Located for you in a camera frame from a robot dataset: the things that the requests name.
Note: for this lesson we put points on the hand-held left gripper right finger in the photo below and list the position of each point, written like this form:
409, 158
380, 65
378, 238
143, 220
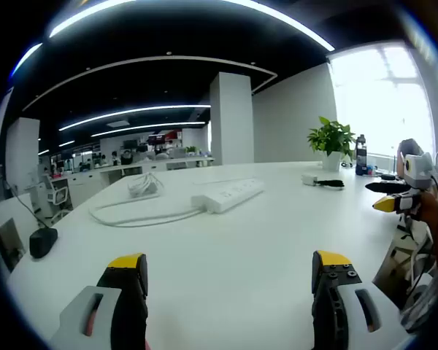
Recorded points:
332, 310

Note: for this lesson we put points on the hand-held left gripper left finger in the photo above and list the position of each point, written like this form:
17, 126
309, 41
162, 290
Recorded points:
127, 310

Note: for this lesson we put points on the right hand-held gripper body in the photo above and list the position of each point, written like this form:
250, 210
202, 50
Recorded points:
419, 171

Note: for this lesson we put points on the white charger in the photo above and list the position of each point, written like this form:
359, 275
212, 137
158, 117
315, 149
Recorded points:
309, 179

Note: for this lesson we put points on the white power strip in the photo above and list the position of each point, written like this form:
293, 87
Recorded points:
226, 195

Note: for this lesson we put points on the white desk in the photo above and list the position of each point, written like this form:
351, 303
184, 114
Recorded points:
222, 262

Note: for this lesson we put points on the dark water bottle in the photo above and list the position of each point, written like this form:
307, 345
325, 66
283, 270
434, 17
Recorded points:
361, 156

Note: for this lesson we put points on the white office chair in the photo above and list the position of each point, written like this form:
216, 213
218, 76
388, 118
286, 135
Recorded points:
419, 255
56, 195

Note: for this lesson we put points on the potted green plant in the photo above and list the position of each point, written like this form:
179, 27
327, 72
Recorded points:
332, 146

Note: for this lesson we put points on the black desktop device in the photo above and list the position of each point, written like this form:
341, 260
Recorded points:
42, 242

